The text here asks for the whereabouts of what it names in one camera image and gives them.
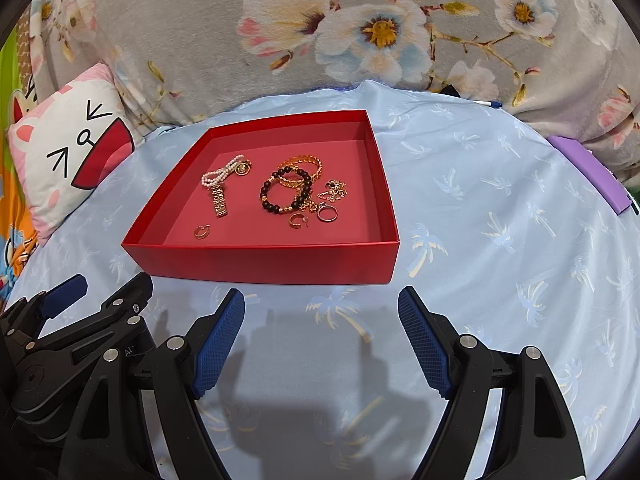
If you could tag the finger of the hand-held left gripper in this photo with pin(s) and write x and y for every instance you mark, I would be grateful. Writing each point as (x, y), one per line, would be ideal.
(65, 292)
(115, 320)

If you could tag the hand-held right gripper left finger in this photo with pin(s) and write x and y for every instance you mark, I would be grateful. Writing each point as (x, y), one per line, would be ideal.
(220, 340)

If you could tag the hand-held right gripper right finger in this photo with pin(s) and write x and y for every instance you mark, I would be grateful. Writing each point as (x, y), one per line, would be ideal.
(425, 342)

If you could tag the red cardboard box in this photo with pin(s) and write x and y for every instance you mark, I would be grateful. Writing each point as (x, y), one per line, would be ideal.
(250, 260)

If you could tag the gold hoop earring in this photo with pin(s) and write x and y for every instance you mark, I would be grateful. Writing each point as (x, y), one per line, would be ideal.
(199, 232)
(293, 221)

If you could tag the gold wristwatch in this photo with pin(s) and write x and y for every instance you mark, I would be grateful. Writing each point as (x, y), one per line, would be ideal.
(218, 202)

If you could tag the orange cartoon blanket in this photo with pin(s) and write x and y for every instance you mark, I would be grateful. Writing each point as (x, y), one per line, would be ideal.
(12, 240)

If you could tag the blue palm print sheet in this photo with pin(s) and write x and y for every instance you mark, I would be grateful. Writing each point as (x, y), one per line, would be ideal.
(500, 240)

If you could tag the pink cartoon face pillow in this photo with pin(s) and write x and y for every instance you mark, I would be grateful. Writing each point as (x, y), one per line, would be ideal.
(65, 160)

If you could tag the gold bangle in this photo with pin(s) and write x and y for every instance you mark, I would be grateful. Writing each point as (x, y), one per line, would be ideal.
(312, 166)

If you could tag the purple card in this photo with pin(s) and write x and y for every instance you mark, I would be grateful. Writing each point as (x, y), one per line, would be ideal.
(595, 170)

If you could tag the blue and white pen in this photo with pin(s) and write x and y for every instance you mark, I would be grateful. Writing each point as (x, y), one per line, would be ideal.
(487, 103)

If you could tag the grey floral blanket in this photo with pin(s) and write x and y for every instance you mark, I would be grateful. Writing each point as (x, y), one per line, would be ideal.
(200, 35)

